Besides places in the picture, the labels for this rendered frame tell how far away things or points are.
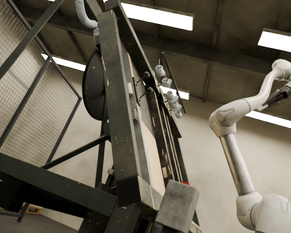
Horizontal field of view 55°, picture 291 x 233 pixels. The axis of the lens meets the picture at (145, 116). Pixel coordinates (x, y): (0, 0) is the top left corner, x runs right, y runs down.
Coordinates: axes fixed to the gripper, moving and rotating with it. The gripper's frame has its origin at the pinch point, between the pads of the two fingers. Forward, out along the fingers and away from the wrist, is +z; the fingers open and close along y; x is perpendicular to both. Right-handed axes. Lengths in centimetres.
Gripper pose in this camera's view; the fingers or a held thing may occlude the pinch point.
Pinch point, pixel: (262, 107)
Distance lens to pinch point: 193.8
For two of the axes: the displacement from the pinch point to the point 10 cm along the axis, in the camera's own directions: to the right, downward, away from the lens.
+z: -8.6, 5.1, -0.7
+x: 4.0, 5.7, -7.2
